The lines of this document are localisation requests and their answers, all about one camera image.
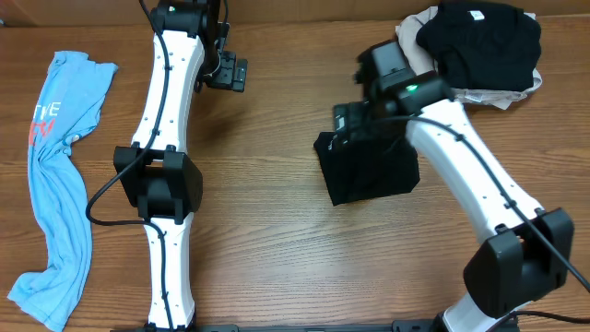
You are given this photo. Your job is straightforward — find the folded black shirt on pile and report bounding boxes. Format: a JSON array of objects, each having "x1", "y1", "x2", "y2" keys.
[{"x1": 416, "y1": 1, "x2": 541, "y2": 92}]

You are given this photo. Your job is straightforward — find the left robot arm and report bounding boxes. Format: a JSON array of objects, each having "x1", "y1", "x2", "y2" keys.
[{"x1": 113, "y1": 1, "x2": 248, "y2": 331}]

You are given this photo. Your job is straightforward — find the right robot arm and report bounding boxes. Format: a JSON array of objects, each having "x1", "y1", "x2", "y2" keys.
[{"x1": 314, "y1": 41, "x2": 574, "y2": 331}]

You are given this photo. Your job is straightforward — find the black t-shirt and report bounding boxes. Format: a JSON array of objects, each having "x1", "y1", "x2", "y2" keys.
[{"x1": 313, "y1": 132, "x2": 420, "y2": 206}]

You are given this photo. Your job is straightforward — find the light blue cloth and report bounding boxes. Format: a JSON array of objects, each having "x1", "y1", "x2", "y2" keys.
[{"x1": 7, "y1": 51, "x2": 118, "y2": 331}]

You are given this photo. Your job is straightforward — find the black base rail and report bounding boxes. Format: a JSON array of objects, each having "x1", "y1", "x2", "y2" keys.
[{"x1": 110, "y1": 318, "x2": 443, "y2": 332}]

